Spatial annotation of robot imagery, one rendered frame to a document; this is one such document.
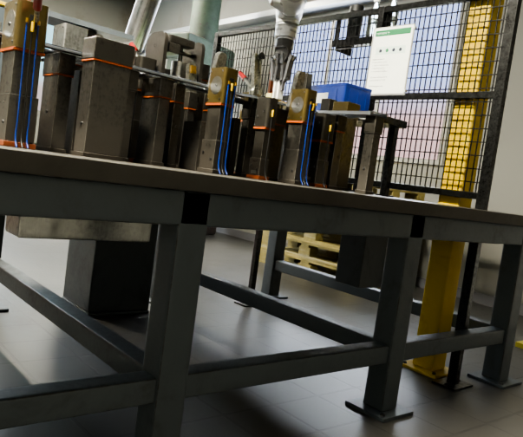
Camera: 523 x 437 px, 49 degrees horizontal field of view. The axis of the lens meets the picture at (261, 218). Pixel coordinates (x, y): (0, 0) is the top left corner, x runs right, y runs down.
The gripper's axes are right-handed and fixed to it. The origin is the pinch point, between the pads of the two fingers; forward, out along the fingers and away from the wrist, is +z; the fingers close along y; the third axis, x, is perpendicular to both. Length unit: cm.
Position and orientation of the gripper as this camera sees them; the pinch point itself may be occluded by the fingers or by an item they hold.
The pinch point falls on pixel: (277, 90)
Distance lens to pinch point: 236.9
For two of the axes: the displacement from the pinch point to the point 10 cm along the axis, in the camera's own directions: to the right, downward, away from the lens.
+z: -1.3, 9.9, 0.7
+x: 7.4, 0.5, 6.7
